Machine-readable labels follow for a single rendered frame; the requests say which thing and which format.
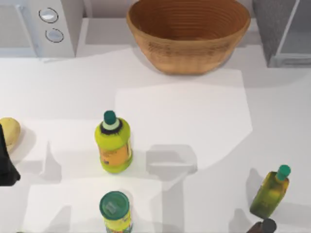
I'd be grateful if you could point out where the yellow-green bottle with green cap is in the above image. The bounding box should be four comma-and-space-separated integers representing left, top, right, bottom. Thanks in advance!
94, 110, 134, 174

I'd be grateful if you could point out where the brown woven basket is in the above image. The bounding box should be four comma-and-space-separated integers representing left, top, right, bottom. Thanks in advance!
126, 0, 251, 75

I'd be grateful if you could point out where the green-lidded yellow can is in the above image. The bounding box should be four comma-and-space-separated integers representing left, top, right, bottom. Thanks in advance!
99, 191, 134, 233

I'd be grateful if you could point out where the small microwave knob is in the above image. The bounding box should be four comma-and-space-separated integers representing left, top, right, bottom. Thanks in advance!
45, 27, 65, 43

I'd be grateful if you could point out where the olive green square bottle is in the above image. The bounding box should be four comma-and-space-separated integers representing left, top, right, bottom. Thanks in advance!
249, 165, 292, 218

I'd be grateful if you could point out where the yellow potato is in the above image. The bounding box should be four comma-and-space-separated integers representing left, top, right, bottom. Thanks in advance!
0, 117, 21, 153

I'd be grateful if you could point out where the large microwave knob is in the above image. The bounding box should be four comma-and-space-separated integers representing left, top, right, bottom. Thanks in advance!
38, 7, 59, 24

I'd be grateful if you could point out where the pale microwave oven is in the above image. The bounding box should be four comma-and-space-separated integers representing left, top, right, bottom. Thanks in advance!
0, 0, 85, 59

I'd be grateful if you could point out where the grey cabinet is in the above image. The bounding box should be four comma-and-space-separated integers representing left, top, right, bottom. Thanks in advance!
252, 0, 311, 68

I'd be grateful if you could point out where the dark brown bottle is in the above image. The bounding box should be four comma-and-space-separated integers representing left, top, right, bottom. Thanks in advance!
245, 218, 277, 233

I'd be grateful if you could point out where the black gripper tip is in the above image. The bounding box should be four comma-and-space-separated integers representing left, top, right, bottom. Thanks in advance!
0, 123, 21, 187

